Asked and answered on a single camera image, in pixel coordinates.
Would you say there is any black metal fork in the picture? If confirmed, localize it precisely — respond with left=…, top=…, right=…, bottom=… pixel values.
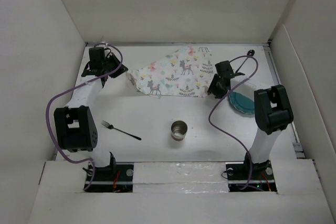
left=101, top=121, right=142, bottom=141

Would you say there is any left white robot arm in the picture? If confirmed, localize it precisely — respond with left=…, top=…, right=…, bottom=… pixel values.
left=54, top=47, right=128, bottom=153

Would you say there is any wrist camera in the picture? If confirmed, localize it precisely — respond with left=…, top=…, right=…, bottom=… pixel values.
left=89, top=47, right=106, bottom=69
left=215, top=61, right=245, bottom=79

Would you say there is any floral animal print cloth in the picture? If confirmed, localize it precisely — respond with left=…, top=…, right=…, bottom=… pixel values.
left=127, top=45, right=214, bottom=98

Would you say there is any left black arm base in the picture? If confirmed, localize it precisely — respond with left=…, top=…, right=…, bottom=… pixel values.
left=84, top=163, right=134, bottom=193

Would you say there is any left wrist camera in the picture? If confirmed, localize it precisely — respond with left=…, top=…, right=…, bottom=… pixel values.
left=89, top=47, right=106, bottom=69

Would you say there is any stainless steel cup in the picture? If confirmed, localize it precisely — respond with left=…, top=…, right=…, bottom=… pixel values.
left=171, top=120, right=188, bottom=141

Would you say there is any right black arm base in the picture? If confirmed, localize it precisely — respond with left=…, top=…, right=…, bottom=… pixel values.
left=221, top=161, right=277, bottom=193

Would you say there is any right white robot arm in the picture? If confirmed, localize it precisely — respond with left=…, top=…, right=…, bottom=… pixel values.
left=207, top=74, right=293, bottom=179

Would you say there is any teal scalloped plate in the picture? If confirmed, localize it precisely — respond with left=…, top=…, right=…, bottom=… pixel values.
left=228, top=92, right=255, bottom=115

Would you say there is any black spoon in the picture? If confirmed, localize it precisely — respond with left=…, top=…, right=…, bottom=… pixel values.
left=235, top=50, right=255, bottom=73

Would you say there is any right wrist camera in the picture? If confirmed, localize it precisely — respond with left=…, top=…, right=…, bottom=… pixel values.
left=215, top=61, right=245, bottom=79

